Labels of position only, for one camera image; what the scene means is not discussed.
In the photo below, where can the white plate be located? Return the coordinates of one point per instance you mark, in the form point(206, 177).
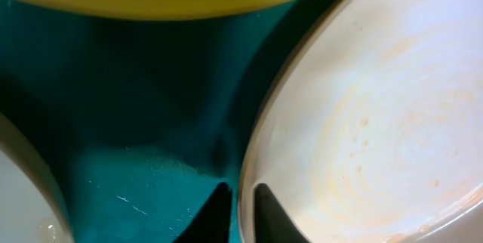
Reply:
point(33, 209)

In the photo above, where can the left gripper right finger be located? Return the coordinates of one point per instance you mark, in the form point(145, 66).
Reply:
point(271, 222)

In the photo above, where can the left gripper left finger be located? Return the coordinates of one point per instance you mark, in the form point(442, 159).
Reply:
point(211, 224)

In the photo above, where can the pale pink plate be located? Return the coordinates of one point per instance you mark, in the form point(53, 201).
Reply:
point(372, 131)

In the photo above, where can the teal plastic tray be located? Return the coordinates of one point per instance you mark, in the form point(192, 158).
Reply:
point(138, 121)

